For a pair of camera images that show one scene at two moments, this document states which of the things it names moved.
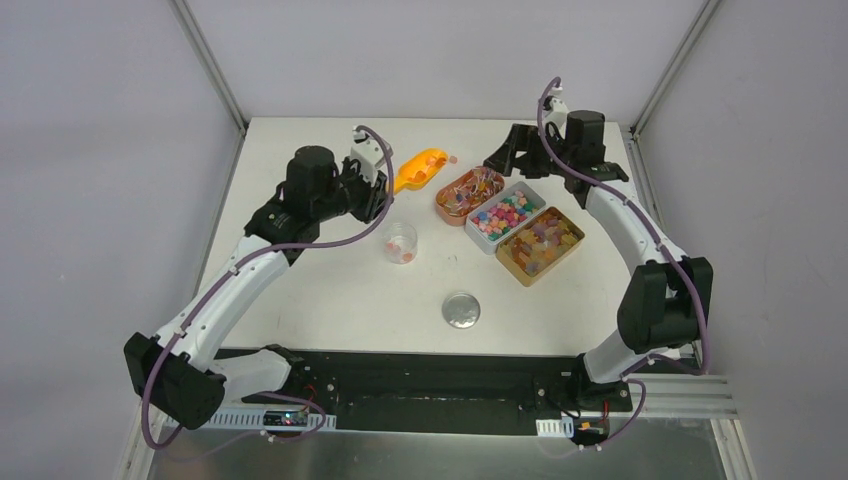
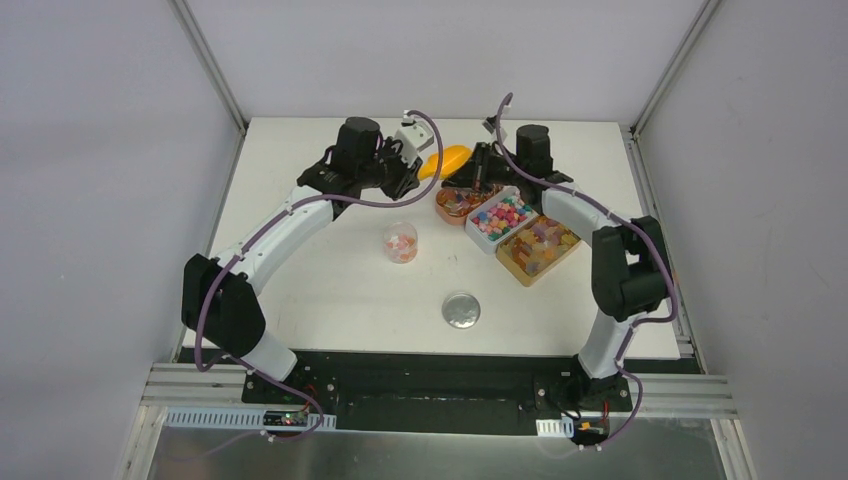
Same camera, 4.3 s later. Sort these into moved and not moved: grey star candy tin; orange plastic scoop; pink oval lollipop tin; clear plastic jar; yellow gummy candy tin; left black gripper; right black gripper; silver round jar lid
Moved: right black gripper; left black gripper; orange plastic scoop
Not moved: silver round jar lid; clear plastic jar; yellow gummy candy tin; pink oval lollipop tin; grey star candy tin
